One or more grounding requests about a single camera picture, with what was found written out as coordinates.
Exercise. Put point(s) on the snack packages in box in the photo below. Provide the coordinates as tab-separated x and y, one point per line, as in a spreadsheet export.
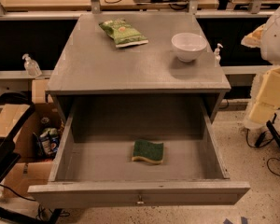
48	141

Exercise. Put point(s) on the small metal drawer knob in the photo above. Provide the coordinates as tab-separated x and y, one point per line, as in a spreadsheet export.
140	200

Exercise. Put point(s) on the green chip bag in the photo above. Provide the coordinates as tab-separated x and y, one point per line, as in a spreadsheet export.
122	33

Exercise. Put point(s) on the black chair frame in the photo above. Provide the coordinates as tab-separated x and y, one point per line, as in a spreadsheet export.
7	156

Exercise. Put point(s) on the open grey top drawer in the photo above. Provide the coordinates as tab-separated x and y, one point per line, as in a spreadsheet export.
94	167

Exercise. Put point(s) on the clear sanitizer pump bottle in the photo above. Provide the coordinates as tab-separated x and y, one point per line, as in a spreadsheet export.
31	66

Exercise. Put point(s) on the white ceramic bowl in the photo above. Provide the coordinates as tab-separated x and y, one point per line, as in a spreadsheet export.
188	46

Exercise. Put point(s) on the green and yellow sponge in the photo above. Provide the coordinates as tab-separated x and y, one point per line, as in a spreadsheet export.
144	150

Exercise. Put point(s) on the open cardboard box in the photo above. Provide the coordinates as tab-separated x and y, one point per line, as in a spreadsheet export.
32	169

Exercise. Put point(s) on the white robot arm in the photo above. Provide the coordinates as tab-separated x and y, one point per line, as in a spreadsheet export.
265	90

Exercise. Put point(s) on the grey wooden cabinet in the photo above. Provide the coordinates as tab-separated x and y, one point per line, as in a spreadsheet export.
90	62

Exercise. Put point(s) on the small white pump bottle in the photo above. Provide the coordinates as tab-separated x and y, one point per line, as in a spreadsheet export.
217	52

